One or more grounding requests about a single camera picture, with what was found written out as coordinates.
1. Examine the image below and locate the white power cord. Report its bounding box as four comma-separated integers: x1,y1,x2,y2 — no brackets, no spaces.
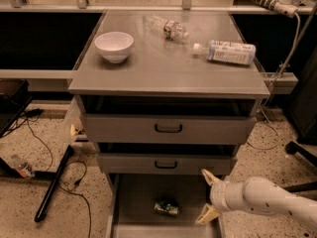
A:
246,12,302,151

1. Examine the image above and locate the grey drawer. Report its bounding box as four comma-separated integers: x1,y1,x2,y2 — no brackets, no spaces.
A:
105,174,223,238
97,153,237,176
80,114,256,145

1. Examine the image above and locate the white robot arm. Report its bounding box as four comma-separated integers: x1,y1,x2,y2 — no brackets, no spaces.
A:
196,169,317,230

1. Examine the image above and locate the crushed green can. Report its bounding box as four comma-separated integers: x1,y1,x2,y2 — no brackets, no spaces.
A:
154,198,179,216

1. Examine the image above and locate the black metal stand leg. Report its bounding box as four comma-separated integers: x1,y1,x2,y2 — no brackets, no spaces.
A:
34,145,74,223

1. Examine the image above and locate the white ceramic bowl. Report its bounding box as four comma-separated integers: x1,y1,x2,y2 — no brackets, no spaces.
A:
94,32,134,63

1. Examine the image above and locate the white power strip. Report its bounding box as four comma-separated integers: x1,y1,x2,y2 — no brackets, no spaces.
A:
251,0,297,18

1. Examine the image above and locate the grey drawer cabinet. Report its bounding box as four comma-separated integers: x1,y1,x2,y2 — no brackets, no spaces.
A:
67,9,271,238

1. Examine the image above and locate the black office chair base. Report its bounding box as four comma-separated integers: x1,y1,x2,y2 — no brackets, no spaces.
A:
284,141,317,193

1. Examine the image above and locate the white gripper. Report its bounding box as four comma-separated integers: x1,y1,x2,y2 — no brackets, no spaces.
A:
195,169,247,225

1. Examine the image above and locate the small bottle on floor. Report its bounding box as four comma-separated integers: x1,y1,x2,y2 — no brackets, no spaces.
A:
11,155,35,179

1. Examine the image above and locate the bottom grey drawer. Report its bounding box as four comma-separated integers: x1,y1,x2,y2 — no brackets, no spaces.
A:
105,174,223,238

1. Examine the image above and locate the black box at left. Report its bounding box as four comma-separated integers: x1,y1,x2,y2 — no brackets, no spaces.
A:
0,79,32,137

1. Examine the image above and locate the clear plastic water bottle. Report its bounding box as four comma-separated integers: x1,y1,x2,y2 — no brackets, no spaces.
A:
146,15,189,42

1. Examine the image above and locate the middle grey drawer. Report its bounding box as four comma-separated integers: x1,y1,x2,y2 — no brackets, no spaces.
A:
97,153,237,176

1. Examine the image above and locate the black floor cable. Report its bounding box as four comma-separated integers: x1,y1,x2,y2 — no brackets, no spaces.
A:
24,114,92,238

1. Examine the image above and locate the top grey drawer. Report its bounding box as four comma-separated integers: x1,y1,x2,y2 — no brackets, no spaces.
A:
80,114,256,145

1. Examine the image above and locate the white labelled plastic bottle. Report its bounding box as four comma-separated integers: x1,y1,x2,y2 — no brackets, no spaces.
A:
192,40,256,65

